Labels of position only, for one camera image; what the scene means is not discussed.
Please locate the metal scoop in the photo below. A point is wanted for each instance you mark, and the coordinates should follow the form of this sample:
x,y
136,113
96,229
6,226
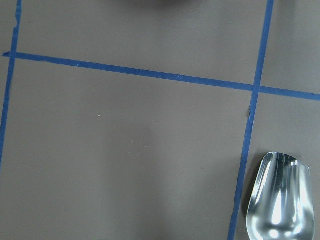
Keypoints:
x,y
281,203

